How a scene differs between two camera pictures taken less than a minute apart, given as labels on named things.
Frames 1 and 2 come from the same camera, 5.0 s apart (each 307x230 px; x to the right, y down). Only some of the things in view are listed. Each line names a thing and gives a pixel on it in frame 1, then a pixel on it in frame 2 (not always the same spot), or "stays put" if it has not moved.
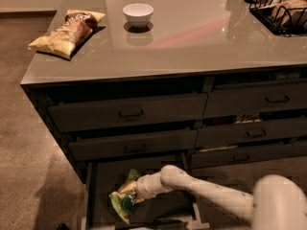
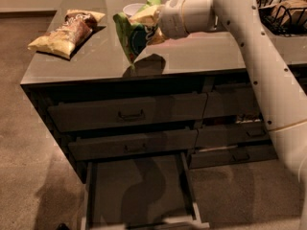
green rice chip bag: x=123 y=202 → x=136 y=37
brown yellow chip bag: x=61 y=41 stays put
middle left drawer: x=89 y=148 stays put
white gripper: x=143 y=187 → x=171 y=16
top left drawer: x=83 y=116 stays put
